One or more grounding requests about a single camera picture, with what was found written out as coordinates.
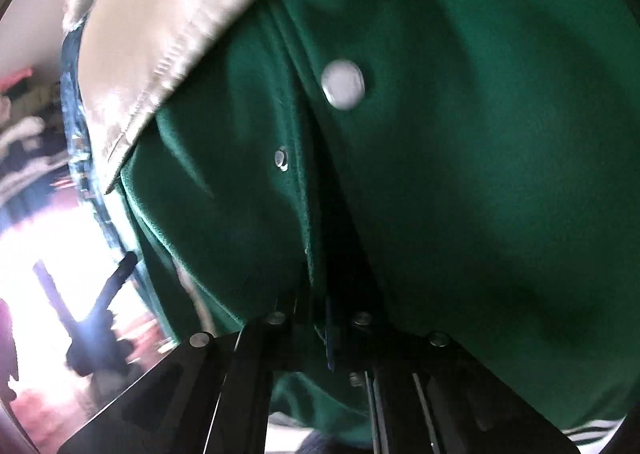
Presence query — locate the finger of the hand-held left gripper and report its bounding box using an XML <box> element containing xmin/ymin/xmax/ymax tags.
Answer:
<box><xmin>32</xmin><ymin>261</ymin><xmax>77</xmax><ymax>331</ymax></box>
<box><xmin>92</xmin><ymin>251</ymin><xmax>139</xmax><ymax>311</ymax></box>

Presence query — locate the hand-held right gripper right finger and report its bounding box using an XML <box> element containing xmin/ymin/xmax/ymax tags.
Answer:
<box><xmin>331</xmin><ymin>274</ymin><xmax>589</xmax><ymax>454</ymax></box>

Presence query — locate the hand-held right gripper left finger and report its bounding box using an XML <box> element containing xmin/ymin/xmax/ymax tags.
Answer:
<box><xmin>57</xmin><ymin>283</ymin><xmax>327</xmax><ymax>454</ymax></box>

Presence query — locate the green varsity jacket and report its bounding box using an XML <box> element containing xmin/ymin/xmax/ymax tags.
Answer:
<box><xmin>60</xmin><ymin>0</ymin><xmax>640</xmax><ymax>451</ymax></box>

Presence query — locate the blue striped bed sheet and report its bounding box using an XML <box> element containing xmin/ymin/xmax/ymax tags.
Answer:
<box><xmin>59</xmin><ymin>27</ymin><xmax>162</xmax><ymax>332</ymax></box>

